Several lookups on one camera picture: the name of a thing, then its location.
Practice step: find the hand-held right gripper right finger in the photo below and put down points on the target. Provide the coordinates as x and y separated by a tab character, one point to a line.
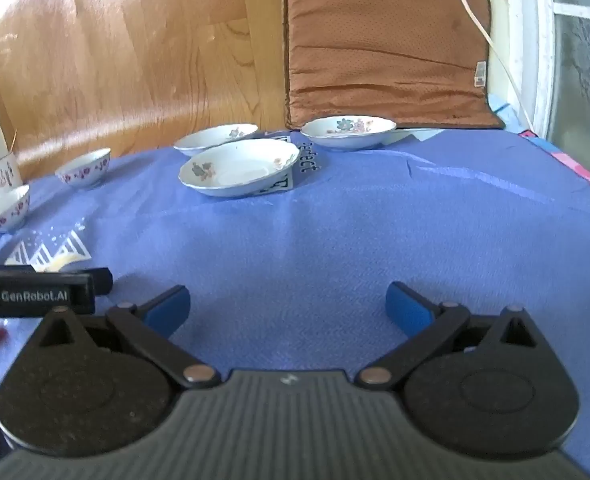
405	311

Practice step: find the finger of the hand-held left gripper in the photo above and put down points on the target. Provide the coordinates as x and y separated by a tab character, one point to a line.
102	281

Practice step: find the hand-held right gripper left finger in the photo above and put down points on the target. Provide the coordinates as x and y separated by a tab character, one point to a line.
167	306

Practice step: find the white bowl with red flowers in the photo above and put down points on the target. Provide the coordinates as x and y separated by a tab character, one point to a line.
7	208
84	167

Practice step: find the white floral plate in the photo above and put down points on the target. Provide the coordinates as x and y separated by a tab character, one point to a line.
240	166
347	130
210	137

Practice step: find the blue printed tablecloth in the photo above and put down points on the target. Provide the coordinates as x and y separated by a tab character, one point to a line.
300	240

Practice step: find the brown seat cushion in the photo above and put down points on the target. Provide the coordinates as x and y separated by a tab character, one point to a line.
385	45

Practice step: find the white-framed frosted glass door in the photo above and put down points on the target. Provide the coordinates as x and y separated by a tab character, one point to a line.
575	60

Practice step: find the wood-grain wall panel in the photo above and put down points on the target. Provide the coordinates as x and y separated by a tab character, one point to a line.
125	60

